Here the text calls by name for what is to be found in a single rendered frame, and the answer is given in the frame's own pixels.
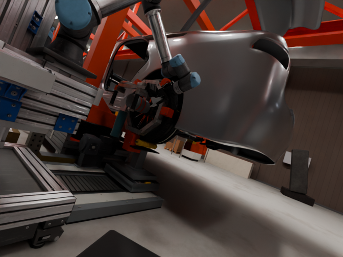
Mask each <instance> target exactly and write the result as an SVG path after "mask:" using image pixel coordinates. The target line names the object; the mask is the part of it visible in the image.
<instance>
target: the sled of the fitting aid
mask: <svg viewBox="0 0 343 257"><path fill-rule="evenodd" d="M104 170H105V171H106V172H107V173H108V174H109V175H111V176H112V177H113V178H114V179H115V180H117V181H118V182H119V183H120V184H121V185H123V186H124V187H125V188H126V189H128V190H129V191H130V192H144V191H158V189H159V186H160V183H158V182H157V181H150V180H133V179H131V178H130V177H129V176H127V175H126V174H125V173H123V172H122V171H121V170H119V169H118V168H116V167H115V166H114V165H112V164H110V163H106V165H105V168H104Z"/></svg>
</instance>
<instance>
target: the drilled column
mask: <svg viewBox="0 0 343 257"><path fill-rule="evenodd" d="M45 135H46V134H41V133H36V132H29V135H28V137H27V140H26V142H25V145H26V146H27V147H28V148H29V149H30V150H31V151H32V152H33V153H34V154H35V155H36V156H37V155H38V152H39V151H40V148H41V146H42V143H43V140H44V137H45Z"/></svg>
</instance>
